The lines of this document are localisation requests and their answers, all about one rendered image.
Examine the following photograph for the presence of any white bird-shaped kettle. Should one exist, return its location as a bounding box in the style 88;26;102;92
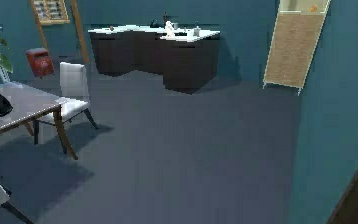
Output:
164;20;177;38

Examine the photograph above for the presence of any dark kitchen counter cabinet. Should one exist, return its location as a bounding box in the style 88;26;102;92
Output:
87;23;221;92

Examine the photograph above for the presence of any black faucet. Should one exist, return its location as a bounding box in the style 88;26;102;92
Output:
149;11;171;29

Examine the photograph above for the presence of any white chair with dark legs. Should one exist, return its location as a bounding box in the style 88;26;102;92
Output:
32;61;99;146

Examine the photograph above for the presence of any red bin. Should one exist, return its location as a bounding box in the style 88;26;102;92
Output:
25;47;55;79

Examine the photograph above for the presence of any grey table with wooden legs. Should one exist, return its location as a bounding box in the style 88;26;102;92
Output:
0;81;79;161

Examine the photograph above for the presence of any dark brown door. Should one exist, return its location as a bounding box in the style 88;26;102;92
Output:
326;148;358;224

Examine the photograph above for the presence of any wooden frame with window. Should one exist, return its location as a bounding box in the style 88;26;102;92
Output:
28;0;91;65

